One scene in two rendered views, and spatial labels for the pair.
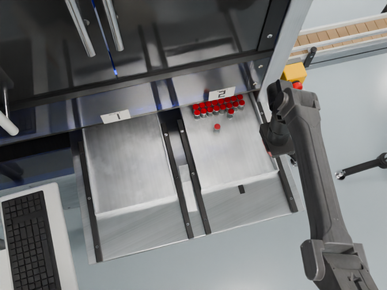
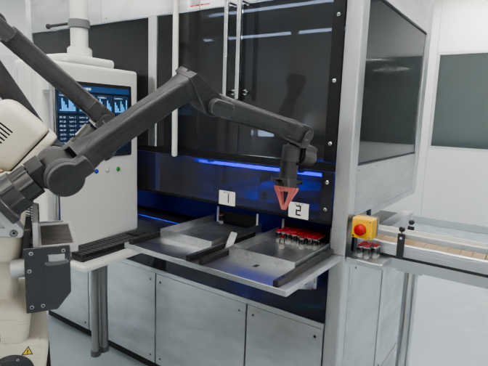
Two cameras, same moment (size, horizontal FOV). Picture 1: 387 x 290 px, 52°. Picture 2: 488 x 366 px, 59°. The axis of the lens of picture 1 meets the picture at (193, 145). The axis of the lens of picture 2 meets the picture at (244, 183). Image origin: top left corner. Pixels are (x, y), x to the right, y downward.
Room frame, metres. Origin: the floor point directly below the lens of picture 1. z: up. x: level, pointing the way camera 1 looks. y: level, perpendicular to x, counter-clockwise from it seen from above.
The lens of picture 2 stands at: (-0.57, -1.17, 1.37)
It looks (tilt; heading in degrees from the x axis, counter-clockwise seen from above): 9 degrees down; 51
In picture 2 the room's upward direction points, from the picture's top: 2 degrees clockwise
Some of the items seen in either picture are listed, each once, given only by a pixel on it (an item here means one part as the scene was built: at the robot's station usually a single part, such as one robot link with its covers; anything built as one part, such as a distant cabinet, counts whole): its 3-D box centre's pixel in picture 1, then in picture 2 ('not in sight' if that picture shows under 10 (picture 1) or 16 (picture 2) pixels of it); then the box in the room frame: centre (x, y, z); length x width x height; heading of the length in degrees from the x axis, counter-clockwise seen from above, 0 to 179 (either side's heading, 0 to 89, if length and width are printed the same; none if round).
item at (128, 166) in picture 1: (126, 156); (213, 230); (0.42, 0.22, 0.90); 0.34 x 0.26 x 0.04; 16
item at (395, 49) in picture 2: not in sight; (396, 88); (1.13, -0.12, 1.51); 0.85 x 0.01 x 0.59; 16
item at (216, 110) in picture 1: (219, 110); (296, 240); (0.60, -0.08, 0.91); 0.18 x 0.02 x 0.05; 106
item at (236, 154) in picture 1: (226, 133); (285, 247); (0.52, -0.11, 0.90); 0.34 x 0.26 x 0.04; 16
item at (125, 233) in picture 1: (182, 167); (236, 249); (0.40, 0.04, 0.87); 0.70 x 0.48 x 0.02; 106
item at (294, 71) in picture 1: (291, 74); (364, 226); (0.70, -0.32, 1.00); 0.08 x 0.07 x 0.07; 16
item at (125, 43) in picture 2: not in sight; (115, 83); (0.32, 0.95, 1.51); 0.49 x 0.01 x 0.59; 106
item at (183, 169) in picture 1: (188, 187); (222, 244); (0.32, 0.01, 0.91); 0.14 x 0.03 x 0.06; 15
